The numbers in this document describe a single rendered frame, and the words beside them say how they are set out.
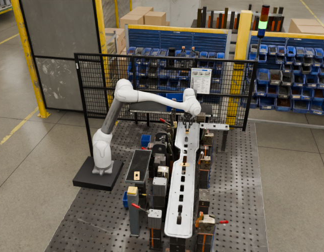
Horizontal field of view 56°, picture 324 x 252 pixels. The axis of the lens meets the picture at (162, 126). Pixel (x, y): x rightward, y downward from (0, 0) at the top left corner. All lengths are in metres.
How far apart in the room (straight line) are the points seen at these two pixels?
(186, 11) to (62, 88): 4.98
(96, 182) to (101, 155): 0.24
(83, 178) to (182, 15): 6.83
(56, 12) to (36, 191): 2.35
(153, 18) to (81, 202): 4.92
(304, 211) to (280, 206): 0.26
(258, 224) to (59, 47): 3.51
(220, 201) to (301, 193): 1.56
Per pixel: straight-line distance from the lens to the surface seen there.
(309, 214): 3.88
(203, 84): 3.29
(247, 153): 3.30
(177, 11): 9.00
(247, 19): 3.13
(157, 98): 2.61
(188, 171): 2.52
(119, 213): 2.65
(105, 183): 2.80
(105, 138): 2.92
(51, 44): 4.77
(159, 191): 2.30
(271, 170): 4.26
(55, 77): 4.97
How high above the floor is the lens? 2.69
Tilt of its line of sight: 34 degrees down
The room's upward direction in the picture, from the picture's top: straight up
